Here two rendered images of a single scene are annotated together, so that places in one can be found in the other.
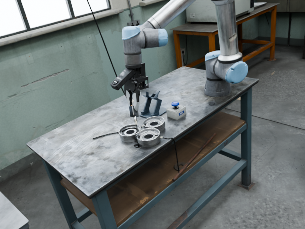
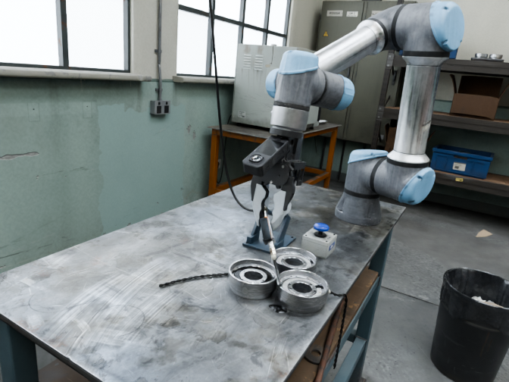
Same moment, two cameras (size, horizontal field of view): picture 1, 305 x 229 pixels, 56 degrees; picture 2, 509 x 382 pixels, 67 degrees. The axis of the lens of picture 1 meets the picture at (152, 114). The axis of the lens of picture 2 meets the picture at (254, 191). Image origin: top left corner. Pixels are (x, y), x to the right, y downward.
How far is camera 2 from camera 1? 0.68 m
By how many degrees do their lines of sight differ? 23
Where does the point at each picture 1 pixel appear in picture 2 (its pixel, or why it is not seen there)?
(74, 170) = (142, 371)
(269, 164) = (375, 345)
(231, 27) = (430, 107)
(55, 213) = not seen: outside the picture
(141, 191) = not seen: outside the picture
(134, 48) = (305, 96)
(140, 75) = (294, 157)
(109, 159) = (227, 339)
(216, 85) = (366, 205)
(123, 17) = (147, 90)
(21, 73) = not seen: outside the picture
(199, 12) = (253, 112)
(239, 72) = (425, 185)
